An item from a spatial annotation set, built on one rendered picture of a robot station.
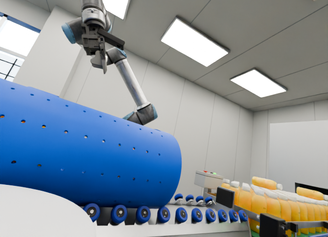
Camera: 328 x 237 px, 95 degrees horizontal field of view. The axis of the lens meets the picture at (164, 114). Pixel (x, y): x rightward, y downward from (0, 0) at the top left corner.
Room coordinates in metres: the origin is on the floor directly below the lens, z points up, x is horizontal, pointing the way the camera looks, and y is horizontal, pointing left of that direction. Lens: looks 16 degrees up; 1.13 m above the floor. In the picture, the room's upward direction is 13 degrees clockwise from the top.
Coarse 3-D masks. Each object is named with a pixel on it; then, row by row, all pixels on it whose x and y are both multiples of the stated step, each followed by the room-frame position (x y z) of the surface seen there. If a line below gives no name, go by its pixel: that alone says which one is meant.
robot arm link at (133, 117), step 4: (132, 112) 1.36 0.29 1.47; (136, 112) 1.38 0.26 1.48; (124, 116) 1.35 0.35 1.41; (128, 116) 1.34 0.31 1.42; (132, 116) 1.36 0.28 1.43; (136, 116) 1.36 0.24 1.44; (128, 120) 1.35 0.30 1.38; (132, 120) 1.36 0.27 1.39; (136, 120) 1.36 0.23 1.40; (140, 120) 1.36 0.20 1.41; (140, 124) 1.39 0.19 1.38
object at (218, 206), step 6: (222, 192) 0.86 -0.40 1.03; (228, 192) 0.83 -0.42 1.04; (234, 192) 0.82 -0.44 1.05; (216, 198) 0.89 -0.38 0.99; (222, 198) 0.86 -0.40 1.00; (228, 198) 0.83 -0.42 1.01; (234, 198) 0.82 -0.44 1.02; (216, 204) 0.90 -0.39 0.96; (222, 204) 0.85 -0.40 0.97; (228, 204) 0.82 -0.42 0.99; (216, 210) 0.90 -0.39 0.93; (228, 210) 0.84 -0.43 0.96
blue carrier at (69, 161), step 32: (0, 96) 0.31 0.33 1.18; (32, 96) 0.34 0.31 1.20; (0, 128) 0.30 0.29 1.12; (32, 128) 0.32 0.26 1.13; (64, 128) 0.35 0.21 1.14; (96, 128) 0.39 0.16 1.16; (128, 128) 0.46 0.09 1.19; (0, 160) 0.31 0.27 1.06; (32, 160) 0.33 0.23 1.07; (64, 160) 0.36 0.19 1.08; (96, 160) 0.39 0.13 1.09; (128, 160) 0.43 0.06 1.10; (160, 160) 0.48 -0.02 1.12; (64, 192) 0.39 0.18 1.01; (96, 192) 0.42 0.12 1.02; (128, 192) 0.46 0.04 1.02; (160, 192) 0.50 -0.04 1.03
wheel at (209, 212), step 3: (207, 210) 0.66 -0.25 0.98; (210, 210) 0.66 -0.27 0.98; (207, 213) 0.65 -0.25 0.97; (210, 213) 0.65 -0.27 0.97; (213, 213) 0.66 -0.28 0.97; (207, 216) 0.65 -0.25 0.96; (210, 216) 0.65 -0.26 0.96; (213, 216) 0.65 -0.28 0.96; (210, 219) 0.64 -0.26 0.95; (213, 219) 0.64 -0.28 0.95
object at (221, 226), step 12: (228, 216) 0.74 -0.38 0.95; (96, 228) 0.44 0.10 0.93; (108, 228) 0.46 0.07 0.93; (120, 228) 0.47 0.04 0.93; (132, 228) 0.49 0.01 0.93; (144, 228) 0.51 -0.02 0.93; (156, 228) 0.53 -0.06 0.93; (168, 228) 0.55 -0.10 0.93; (180, 228) 0.57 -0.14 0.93; (192, 228) 0.60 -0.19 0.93; (204, 228) 0.63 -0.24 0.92; (216, 228) 0.66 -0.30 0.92; (228, 228) 0.70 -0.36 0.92; (240, 228) 0.74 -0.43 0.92
